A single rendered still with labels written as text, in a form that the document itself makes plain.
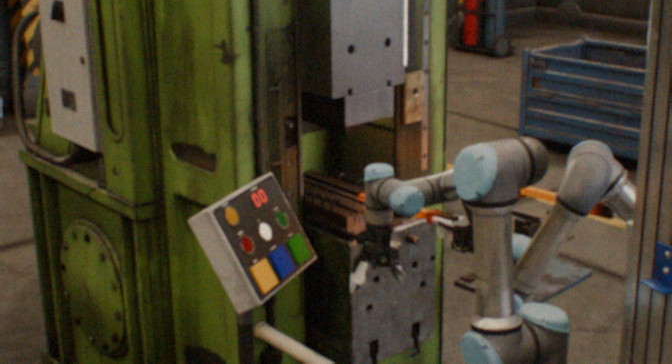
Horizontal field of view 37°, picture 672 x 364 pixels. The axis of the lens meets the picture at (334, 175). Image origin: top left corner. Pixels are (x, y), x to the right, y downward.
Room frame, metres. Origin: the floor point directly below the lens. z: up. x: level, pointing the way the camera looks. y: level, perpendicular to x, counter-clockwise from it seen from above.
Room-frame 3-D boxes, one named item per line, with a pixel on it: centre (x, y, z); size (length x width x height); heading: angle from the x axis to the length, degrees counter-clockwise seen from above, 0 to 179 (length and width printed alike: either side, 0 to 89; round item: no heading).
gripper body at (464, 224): (2.69, -0.40, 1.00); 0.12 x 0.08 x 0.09; 40
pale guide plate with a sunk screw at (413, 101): (3.29, -0.27, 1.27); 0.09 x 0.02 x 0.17; 130
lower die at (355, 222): (3.15, 0.02, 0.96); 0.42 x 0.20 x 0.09; 40
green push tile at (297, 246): (2.60, 0.11, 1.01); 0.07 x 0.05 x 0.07; 155
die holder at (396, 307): (3.19, -0.01, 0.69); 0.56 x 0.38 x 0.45; 40
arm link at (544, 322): (2.11, -0.48, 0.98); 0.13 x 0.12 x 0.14; 120
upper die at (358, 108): (3.15, 0.02, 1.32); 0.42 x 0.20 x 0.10; 40
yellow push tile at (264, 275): (2.42, 0.19, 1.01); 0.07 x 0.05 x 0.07; 155
